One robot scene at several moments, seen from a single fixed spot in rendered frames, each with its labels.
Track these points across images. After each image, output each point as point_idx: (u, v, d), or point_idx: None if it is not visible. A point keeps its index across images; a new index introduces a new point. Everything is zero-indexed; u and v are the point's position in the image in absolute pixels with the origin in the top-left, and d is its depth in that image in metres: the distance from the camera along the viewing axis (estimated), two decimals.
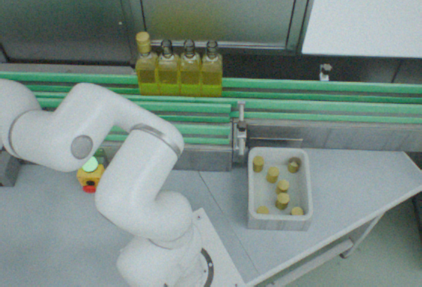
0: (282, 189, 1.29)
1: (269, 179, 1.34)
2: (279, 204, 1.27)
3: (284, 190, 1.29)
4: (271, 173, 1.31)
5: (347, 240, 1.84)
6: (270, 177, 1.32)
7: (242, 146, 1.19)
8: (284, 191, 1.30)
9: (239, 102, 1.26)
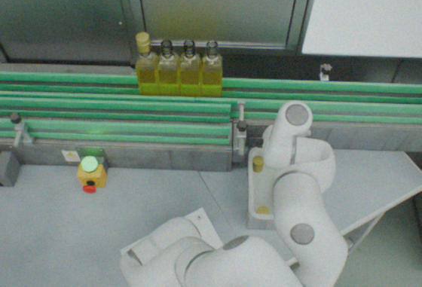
0: None
1: None
2: None
3: None
4: None
5: (347, 240, 1.84)
6: None
7: (242, 146, 1.19)
8: None
9: (239, 102, 1.26)
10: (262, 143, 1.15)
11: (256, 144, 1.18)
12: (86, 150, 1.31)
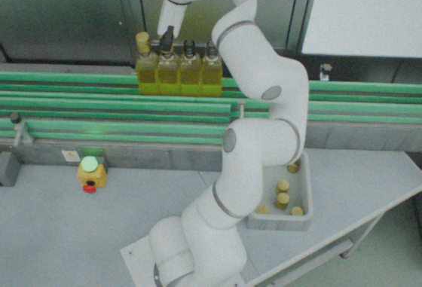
0: (282, 189, 1.29)
1: (171, 47, 1.15)
2: (279, 204, 1.28)
3: (284, 190, 1.29)
4: None
5: (347, 240, 1.84)
6: None
7: None
8: (284, 191, 1.30)
9: (239, 102, 1.26)
10: (172, 32, 1.05)
11: (167, 42, 1.06)
12: (86, 150, 1.31)
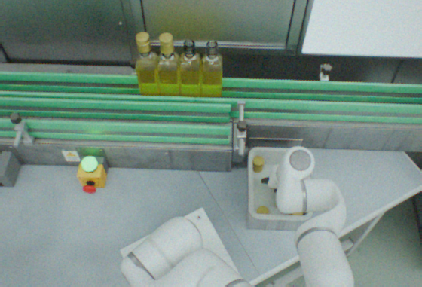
0: None
1: (171, 48, 1.15)
2: None
3: None
4: (169, 39, 1.13)
5: (347, 240, 1.84)
6: (171, 44, 1.14)
7: (242, 146, 1.19)
8: None
9: (239, 102, 1.26)
10: (267, 180, 1.23)
11: (262, 180, 1.25)
12: (86, 150, 1.31)
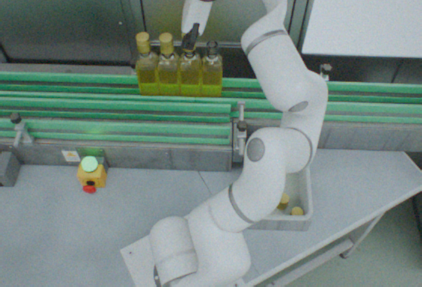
0: None
1: (171, 48, 1.15)
2: (279, 204, 1.28)
3: None
4: (169, 39, 1.13)
5: (347, 240, 1.84)
6: (171, 44, 1.14)
7: (242, 146, 1.19)
8: None
9: (239, 102, 1.26)
10: (197, 29, 1.02)
11: (193, 40, 1.03)
12: (86, 150, 1.31)
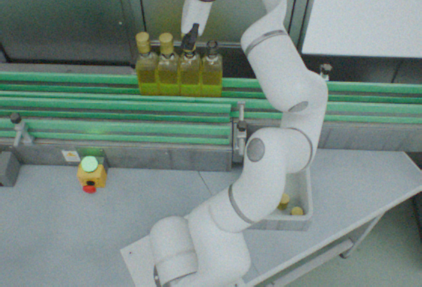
0: None
1: (171, 48, 1.15)
2: (279, 204, 1.28)
3: None
4: (169, 39, 1.13)
5: (347, 240, 1.84)
6: (171, 44, 1.14)
7: (242, 146, 1.19)
8: None
9: (239, 102, 1.26)
10: (197, 29, 1.02)
11: (192, 40, 1.03)
12: (86, 150, 1.31)
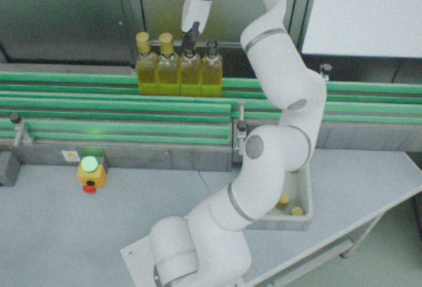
0: None
1: (171, 48, 1.15)
2: (279, 204, 1.28)
3: None
4: (169, 39, 1.13)
5: (347, 240, 1.84)
6: (171, 44, 1.14)
7: (242, 146, 1.19)
8: None
9: (239, 102, 1.26)
10: (197, 27, 1.02)
11: (193, 38, 1.03)
12: (86, 150, 1.31)
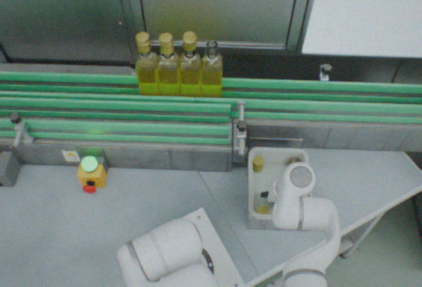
0: (196, 38, 1.12)
1: (171, 48, 1.15)
2: None
3: (196, 36, 1.12)
4: (169, 39, 1.13)
5: (347, 240, 1.84)
6: (171, 44, 1.14)
7: (242, 146, 1.19)
8: (196, 38, 1.13)
9: (239, 102, 1.26)
10: (267, 194, 1.20)
11: (261, 194, 1.23)
12: (86, 150, 1.31)
